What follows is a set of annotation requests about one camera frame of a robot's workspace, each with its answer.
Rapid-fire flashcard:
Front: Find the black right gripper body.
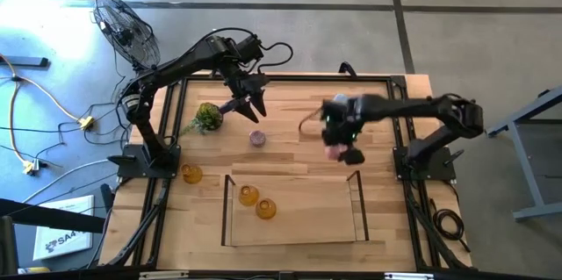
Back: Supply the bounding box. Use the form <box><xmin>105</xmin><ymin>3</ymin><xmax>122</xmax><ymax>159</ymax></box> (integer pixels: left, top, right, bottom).
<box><xmin>320</xmin><ymin>95</ymin><xmax>368</xmax><ymax>147</ymax></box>

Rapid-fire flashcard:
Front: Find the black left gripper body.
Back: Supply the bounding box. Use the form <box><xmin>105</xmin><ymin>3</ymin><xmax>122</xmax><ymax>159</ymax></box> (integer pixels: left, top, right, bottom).
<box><xmin>221</xmin><ymin>62</ymin><xmax>271</xmax><ymax>104</ymax></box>

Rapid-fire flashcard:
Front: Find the pink patterned candle tin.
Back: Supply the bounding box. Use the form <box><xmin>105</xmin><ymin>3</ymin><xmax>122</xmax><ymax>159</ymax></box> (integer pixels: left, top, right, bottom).
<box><xmin>324</xmin><ymin>143</ymin><xmax>348</xmax><ymax>162</ymax></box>

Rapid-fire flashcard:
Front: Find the dark red floral candle tin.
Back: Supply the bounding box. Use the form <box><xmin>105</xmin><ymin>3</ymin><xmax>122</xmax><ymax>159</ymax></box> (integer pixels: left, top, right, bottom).
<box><xmin>249</xmin><ymin>129</ymin><xmax>267</xmax><ymax>148</ymax></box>

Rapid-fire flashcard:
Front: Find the amber glass candlestick holder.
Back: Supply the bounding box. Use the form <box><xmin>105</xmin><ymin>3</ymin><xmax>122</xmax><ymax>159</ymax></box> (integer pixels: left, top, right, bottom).
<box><xmin>255</xmin><ymin>197</ymin><xmax>277</xmax><ymax>220</ymax></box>
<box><xmin>180</xmin><ymin>163</ymin><xmax>204</xmax><ymax>185</ymax></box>
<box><xmin>238</xmin><ymin>184</ymin><xmax>260</xmax><ymax>207</ymax></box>

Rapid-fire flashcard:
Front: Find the potted green succulent plant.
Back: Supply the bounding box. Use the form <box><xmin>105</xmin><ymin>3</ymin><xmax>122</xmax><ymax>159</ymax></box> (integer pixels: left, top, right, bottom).
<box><xmin>182</xmin><ymin>102</ymin><xmax>224</xmax><ymax>136</ymax></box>

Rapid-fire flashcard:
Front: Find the black floor fan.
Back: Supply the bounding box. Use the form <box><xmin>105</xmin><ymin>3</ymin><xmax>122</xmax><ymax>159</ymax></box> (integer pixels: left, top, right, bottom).
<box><xmin>91</xmin><ymin>0</ymin><xmax>162</xmax><ymax>73</ymax></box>

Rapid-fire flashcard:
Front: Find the grey metal bench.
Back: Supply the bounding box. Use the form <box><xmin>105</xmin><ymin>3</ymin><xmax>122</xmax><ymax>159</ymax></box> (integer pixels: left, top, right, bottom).
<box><xmin>485</xmin><ymin>85</ymin><xmax>562</xmax><ymax>223</ymax></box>

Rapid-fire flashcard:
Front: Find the black floor bar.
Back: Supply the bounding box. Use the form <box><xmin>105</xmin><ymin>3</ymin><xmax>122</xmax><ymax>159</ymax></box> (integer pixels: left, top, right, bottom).
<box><xmin>0</xmin><ymin>55</ymin><xmax>50</xmax><ymax>69</ymax></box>

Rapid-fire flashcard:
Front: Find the black metal beam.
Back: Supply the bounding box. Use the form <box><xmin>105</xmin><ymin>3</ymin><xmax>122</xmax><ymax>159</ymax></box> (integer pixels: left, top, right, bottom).
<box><xmin>0</xmin><ymin>197</ymin><xmax>107</xmax><ymax>234</ymax></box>

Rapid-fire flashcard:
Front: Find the white printed paper sheet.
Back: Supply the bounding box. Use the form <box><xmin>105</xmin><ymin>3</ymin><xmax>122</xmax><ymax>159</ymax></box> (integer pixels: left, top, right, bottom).
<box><xmin>32</xmin><ymin>194</ymin><xmax>96</xmax><ymax>262</ymax></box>

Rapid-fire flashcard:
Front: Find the black stand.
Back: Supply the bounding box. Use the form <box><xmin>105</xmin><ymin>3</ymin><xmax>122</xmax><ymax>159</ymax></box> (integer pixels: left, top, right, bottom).
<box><xmin>0</xmin><ymin>215</ymin><xmax>19</xmax><ymax>277</ymax></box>

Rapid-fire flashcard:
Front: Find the black rig frame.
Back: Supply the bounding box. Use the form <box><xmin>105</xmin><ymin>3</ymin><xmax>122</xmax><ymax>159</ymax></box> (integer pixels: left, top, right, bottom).
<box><xmin>98</xmin><ymin>72</ymin><xmax>475</xmax><ymax>272</ymax></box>

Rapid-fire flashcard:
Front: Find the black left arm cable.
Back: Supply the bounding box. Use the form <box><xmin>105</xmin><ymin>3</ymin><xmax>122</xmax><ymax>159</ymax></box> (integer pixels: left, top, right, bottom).
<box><xmin>256</xmin><ymin>41</ymin><xmax>294</xmax><ymax>75</ymax></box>

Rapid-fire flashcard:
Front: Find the black strap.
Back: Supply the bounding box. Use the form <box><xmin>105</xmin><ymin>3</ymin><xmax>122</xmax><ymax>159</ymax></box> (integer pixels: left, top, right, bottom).
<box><xmin>337</xmin><ymin>61</ymin><xmax>359</xmax><ymax>77</ymax></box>

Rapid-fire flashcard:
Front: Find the coiled black cable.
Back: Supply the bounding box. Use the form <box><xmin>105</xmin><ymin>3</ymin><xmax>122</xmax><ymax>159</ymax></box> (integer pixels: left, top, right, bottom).
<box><xmin>431</xmin><ymin>197</ymin><xmax>472</xmax><ymax>254</ymax></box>

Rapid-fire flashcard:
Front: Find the yellow extension cord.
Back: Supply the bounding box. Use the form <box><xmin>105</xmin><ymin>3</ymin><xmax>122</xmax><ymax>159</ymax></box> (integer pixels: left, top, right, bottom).
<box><xmin>0</xmin><ymin>54</ymin><xmax>96</xmax><ymax>175</ymax></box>

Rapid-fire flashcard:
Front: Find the white floor cable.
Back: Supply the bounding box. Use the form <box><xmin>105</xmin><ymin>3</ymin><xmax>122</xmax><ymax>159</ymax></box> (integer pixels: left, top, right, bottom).
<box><xmin>21</xmin><ymin>158</ymin><xmax>115</xmax><ymax>205</ymax></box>

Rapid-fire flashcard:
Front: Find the black floor cable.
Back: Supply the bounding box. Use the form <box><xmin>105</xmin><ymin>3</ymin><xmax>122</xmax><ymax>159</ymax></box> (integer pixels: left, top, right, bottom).
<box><xmin>0</xmin><ymin>99</ymin><xmax>133</xmax><ymax>169</ymax></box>

